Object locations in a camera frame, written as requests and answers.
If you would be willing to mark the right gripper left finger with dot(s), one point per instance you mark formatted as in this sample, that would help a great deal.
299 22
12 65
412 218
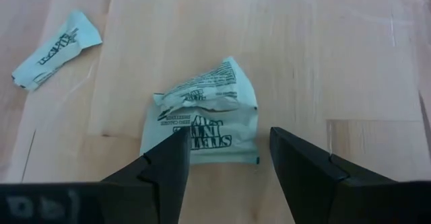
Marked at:
151 190

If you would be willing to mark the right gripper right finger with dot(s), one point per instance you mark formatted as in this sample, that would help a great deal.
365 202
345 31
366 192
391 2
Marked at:
309 183

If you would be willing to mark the pale green sweetener packet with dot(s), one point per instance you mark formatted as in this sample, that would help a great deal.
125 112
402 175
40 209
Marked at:
235 140
208 86
57 52

